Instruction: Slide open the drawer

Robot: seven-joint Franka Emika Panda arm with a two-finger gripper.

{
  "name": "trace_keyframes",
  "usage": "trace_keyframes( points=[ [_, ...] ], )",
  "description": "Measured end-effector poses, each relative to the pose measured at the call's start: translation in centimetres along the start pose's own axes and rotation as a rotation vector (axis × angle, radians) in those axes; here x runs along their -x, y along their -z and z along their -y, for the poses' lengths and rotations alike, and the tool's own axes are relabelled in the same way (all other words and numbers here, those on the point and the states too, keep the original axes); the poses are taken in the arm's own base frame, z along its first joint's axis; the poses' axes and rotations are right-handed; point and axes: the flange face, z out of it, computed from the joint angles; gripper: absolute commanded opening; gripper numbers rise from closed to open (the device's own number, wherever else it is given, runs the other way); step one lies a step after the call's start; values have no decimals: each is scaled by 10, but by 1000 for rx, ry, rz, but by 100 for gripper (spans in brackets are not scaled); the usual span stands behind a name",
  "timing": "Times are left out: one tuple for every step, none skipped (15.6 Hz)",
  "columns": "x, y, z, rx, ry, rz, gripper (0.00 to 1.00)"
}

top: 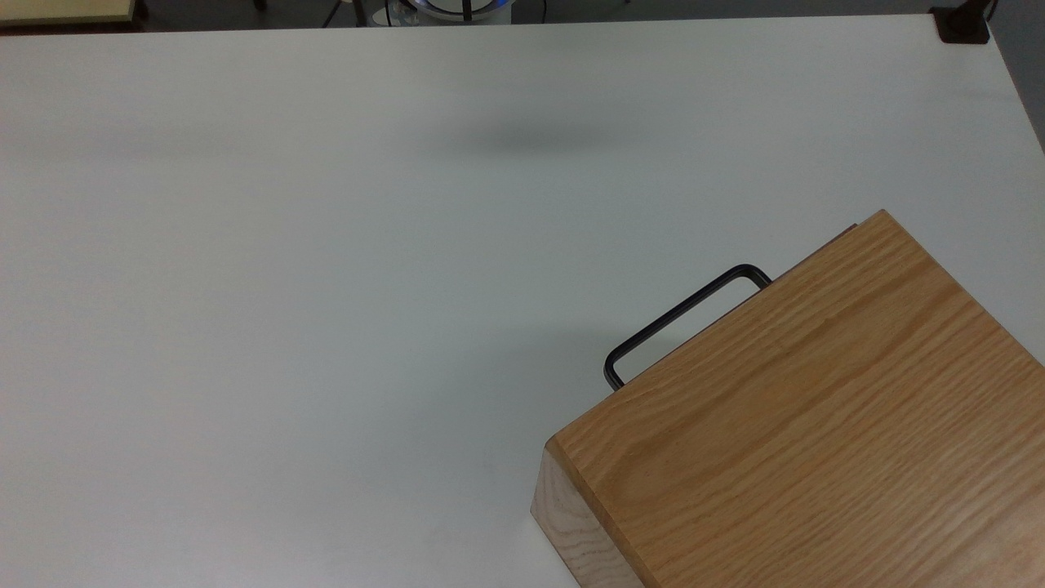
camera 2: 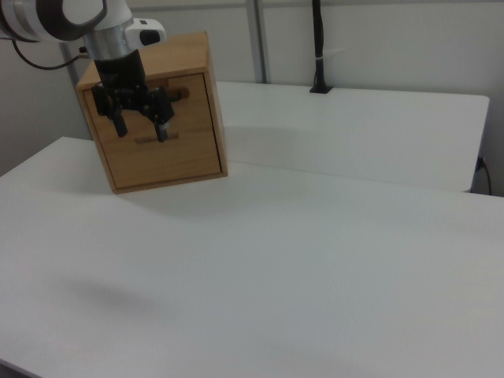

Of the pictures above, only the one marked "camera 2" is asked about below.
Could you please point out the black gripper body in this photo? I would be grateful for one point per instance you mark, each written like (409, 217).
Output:
(118, 71)

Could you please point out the wooden drawer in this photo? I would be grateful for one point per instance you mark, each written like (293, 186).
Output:
(177, 161)

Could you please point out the grey metal partition post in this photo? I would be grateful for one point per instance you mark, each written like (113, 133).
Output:
(258, 39)

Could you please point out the black pole with base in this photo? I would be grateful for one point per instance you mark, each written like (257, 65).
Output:
(319, 43)

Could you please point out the white zip tie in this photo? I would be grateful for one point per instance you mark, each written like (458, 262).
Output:
(330, 53)

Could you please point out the wooden drawer cabinet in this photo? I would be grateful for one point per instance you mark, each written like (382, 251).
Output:
(185, 51)

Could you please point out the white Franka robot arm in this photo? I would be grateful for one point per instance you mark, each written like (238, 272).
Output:
(47, 19)

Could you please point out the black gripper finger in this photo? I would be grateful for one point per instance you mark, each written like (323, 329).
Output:
(120, 126)
(162, 118)

